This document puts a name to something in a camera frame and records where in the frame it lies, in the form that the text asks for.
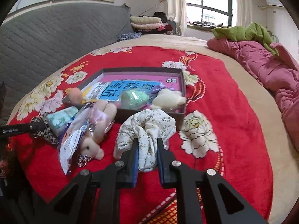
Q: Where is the black framed window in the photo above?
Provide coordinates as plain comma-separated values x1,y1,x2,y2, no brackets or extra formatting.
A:
186,0,233,26

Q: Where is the pink quilt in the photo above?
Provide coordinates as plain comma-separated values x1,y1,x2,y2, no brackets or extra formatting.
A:
207,38,298,150

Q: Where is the leopard print scrunchie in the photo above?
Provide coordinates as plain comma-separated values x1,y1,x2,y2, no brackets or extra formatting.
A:
29,113,58,145

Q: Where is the white floral scrunchie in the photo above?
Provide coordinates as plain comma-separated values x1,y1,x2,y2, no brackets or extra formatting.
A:
113,109,176,172

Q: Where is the grey quilted sofa back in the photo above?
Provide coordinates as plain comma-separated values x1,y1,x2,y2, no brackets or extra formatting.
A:
1,3,132,124

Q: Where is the green sponge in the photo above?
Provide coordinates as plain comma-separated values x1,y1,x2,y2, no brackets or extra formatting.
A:
120,89,150,110

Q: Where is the pink plush bunny keychain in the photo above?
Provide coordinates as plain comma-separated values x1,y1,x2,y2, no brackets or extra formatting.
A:
77,99,117,167

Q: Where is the pink powder puff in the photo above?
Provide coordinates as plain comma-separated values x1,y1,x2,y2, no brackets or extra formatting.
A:
68,88,83,104

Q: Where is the person's left hand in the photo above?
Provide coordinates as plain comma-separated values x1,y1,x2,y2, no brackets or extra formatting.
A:
0,159,10,178

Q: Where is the shallow box pink book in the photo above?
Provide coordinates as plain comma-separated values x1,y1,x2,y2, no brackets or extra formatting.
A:
77,67,186,123

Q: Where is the white air conditioner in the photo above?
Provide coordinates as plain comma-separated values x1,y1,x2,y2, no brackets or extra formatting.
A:
266,0,284,7

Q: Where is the left cream curtain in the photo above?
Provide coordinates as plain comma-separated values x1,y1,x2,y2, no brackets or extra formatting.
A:
161,0,187,36

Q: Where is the stack of folded blankets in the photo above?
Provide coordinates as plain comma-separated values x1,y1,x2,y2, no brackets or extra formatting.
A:
130,12,176,35

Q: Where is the blue white tissue pack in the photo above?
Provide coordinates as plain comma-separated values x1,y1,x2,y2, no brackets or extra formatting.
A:
58,104,92,175

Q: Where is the blue patterned cloth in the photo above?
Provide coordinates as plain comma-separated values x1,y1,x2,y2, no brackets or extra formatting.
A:
118,32,142,41

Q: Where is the red floral blanket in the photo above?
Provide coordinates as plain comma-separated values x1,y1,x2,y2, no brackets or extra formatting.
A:
9,46,273,223

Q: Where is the right cream curtain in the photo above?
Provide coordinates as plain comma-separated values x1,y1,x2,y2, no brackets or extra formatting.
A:
236,0,253,27

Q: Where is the green blanket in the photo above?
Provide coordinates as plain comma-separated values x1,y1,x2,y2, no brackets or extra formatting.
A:
212,22,279,57

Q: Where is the green floral tissue pack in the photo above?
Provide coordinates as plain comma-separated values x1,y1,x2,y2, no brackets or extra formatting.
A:
46,106,78,136

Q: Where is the cream plush bunny purple bow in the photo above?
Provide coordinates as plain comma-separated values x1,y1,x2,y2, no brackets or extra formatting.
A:
150,88,187,112

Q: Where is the cream curtain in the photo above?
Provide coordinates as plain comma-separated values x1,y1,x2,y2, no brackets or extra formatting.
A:
161,0,187,36
236,0,253,27

